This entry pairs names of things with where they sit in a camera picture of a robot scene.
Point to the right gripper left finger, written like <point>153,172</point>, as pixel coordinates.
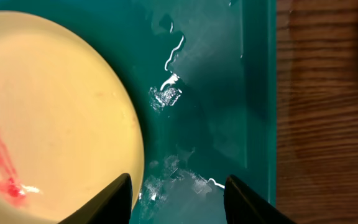
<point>113,205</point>

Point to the blue plastic tray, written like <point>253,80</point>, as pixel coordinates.
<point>201,75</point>

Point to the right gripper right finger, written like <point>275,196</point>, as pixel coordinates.
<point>244,206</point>

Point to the yellow-green plate at back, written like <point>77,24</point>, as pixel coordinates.
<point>67,125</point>

